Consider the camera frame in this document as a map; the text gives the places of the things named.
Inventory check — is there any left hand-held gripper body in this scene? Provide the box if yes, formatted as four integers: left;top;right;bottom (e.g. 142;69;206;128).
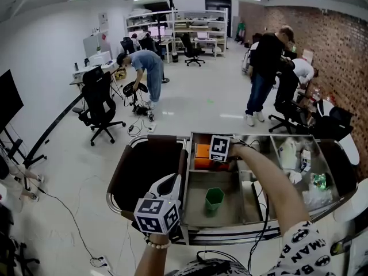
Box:
133;193;182;236

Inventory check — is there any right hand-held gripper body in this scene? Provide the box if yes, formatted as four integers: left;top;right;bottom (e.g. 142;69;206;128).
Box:
209;135;231;163

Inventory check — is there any orange box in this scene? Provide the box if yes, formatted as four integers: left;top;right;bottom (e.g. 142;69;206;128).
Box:
194;143;231;172

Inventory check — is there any stainless steel compartment cart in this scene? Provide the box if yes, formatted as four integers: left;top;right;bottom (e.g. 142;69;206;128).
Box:
106;131;359;246

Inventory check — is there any green plastic cup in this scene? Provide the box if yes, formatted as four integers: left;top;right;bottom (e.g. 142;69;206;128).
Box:
205;187;225;212

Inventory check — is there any white plastic bag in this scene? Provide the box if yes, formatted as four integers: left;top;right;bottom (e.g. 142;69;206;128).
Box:
278;140;298;169

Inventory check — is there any green clear plastic wrapper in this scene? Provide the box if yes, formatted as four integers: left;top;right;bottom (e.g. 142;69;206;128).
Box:
312;173;329;190

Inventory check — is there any clear plastic bag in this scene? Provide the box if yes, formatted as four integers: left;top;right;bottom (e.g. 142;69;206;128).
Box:
301;187;334;210

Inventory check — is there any person's left forearm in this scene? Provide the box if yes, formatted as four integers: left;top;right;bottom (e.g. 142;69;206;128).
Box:
133;239;172;276

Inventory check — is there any person's right forearm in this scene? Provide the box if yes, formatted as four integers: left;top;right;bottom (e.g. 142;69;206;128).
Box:
228;144;311;237

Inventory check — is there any dark brown laundry bag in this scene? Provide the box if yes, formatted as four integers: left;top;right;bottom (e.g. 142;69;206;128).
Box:
106;134;189;221

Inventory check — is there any black office chair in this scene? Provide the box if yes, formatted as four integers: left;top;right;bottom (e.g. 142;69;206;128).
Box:
181;33;206;67
269;67;311;135
120;36;136;55
72;65;127;147
312;99;354;141

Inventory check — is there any black floor backpack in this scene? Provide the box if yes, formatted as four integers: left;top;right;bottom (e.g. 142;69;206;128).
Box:
122;80;149;98

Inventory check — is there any green hanging garment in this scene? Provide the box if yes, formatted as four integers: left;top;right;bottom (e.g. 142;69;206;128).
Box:
235;21;247;41

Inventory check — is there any white shelving unit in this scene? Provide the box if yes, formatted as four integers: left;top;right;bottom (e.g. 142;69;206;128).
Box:
124;7;229;59

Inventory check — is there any person's printed white shirt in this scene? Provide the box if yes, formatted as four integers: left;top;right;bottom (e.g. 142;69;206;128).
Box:
172;220;342;276

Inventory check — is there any white desk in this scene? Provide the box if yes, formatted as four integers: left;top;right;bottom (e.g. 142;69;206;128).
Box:
70;59;118;86

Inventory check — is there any white printer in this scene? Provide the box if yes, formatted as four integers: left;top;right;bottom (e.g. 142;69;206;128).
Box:
89;51;112;67

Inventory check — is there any black monitor stand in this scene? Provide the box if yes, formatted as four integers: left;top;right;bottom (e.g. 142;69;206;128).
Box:
0;128;48;169

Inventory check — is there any black holder with yellow ball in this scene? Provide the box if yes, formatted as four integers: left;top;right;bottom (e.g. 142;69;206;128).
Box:
330;240;344;255

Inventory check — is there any white partition panel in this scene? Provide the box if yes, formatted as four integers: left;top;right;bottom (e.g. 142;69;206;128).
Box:
83;35;99;59

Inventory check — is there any white side table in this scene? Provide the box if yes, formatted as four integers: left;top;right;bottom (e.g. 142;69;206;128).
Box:
349;231;368;276

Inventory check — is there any black TV monitor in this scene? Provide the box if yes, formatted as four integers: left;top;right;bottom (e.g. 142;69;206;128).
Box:
0;69;25;134

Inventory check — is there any pale bead bracelet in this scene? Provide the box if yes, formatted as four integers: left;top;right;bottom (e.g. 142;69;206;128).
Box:
143;234;172;250

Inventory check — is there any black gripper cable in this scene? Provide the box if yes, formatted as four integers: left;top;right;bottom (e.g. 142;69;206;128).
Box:
197;138;271;270

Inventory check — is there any black floor cable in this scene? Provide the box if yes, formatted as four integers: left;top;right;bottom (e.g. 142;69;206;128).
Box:
41;191;101;267

